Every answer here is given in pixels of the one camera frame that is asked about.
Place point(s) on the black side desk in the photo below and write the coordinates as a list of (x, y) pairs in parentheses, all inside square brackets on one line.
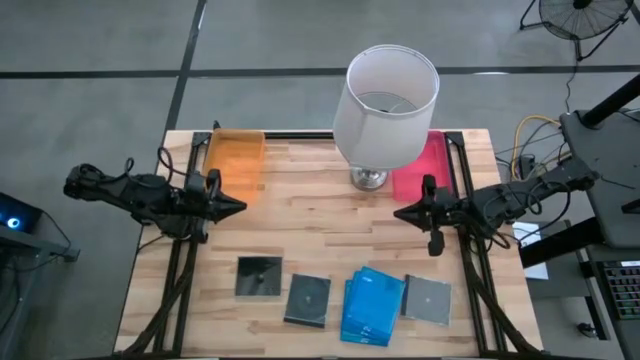
[(560, 245)]

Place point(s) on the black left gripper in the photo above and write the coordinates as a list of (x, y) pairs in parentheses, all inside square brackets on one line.
[(200, 210)]

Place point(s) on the glossy black jewel case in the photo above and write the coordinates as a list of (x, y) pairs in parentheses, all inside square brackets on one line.
[(250, 280)]

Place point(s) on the white paper sheet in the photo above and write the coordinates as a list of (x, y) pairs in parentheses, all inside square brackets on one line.
[(537, 271)]

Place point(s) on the orange translucent plastic bin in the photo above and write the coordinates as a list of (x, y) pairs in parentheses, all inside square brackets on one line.
[(235, 155)]

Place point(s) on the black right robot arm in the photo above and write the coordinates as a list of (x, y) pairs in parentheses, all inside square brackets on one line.
[(505, 200)]

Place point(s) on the pink translucent plastic bin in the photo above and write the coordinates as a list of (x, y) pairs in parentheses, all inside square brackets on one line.
[(425, 170)]

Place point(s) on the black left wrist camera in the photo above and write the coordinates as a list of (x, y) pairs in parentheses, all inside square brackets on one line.
[(196, 183)]

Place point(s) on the black power strip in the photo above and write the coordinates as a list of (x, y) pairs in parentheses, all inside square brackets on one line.
[(526, 165)]

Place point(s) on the black stand pole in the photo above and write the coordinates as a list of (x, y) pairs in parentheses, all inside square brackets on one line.
[(612, 102)]

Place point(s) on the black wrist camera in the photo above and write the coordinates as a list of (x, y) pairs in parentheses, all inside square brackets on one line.
[(196, 183), (447, 197)]

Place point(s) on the grey metal shelf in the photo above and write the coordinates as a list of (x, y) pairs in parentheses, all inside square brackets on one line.
[(30, 242)]

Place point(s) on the white shade table lamp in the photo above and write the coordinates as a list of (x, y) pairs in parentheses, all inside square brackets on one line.
[(385, 125)]

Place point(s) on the black aluminium table frame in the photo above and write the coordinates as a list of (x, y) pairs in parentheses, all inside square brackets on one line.
[(300, 135)]

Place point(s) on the black floor fan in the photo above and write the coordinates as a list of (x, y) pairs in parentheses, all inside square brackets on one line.
[(580, 20)]

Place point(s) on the small black caster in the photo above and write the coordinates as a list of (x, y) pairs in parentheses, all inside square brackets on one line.
[(586, 329)]

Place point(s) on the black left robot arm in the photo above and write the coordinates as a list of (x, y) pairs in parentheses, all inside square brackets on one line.
[(130, 192)]

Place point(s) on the grey jewel case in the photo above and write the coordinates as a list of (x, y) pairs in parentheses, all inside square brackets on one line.
[(427, 300)]

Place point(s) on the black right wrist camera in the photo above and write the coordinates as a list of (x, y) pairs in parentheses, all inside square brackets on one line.
[(447, 197)]

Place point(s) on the backlit computer keyboard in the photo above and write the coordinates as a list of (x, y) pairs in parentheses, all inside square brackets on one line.
[(625, 290)]

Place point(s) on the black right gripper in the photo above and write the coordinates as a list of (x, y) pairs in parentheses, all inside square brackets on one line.
[(445, 220)]

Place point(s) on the black device blue light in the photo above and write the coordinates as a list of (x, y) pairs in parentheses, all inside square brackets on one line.
[(15, 220)]

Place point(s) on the matte black jewel case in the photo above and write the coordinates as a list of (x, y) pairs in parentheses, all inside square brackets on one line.
[(307, 300)]

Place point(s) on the grey metal cart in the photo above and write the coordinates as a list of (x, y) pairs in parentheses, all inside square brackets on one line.
[(610, 175)]

